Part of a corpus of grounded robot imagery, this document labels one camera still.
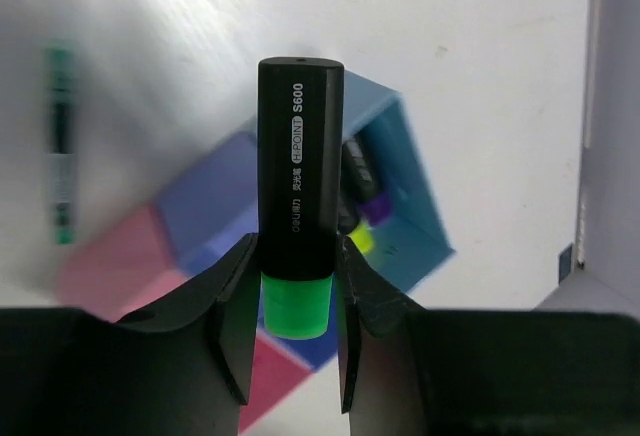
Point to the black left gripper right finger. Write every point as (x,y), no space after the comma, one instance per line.
(408,370)

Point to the pink bin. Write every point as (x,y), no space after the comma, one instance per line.
(132,265)

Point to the black highlighter purple cap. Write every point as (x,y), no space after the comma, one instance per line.
(363,182)

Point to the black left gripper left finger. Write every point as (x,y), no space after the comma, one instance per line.
(181,365)

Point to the green gel pen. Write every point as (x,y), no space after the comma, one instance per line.
(61,105)

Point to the left corner label sticker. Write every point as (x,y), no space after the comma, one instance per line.
(565,263)

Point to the light blue bin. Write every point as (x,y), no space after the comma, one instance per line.
(412,241)

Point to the black highlighter green cap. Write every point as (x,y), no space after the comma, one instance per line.
(299,130)

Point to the dark blue bin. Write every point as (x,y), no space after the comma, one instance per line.
(213,204)

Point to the black highlighter yellow cap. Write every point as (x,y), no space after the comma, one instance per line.
(352,225)

